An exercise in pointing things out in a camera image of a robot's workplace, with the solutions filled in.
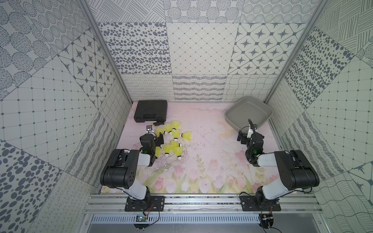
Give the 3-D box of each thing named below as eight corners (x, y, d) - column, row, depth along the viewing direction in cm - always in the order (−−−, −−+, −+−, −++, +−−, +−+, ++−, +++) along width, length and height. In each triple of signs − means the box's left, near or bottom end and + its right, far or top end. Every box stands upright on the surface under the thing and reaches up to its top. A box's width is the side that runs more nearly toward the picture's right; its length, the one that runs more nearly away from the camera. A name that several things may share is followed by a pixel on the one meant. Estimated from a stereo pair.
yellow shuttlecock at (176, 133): (171, 141, 99) (171, 138, 96) (172, 131, 104) (172, 129, 101) (179, 141, 99) (179, 138, 96) (180, 132, 104) (180, 129, 101)
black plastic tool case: (134, 122, 109) (132, 118, 105) (140, 104, 121) (138, 100, 117) (166, 123, 109) (165, 119, 105) (169, 104, 121) (168, 100, 118)
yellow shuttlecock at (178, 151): (174, 159, 91) (173, 157, 88) (175, 149, 96) (174, 146, 92) (182, 159, 91) (182, 157, 88) (182, 149, 96) (182, 146, 92)
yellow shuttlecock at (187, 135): (180, 140, 101) (179, 136, 97) (180, 134, 104) (180, 130, 100) (191, 140, 101) (191, 137, 97) (191, 134, 104) (191, 130, 100)
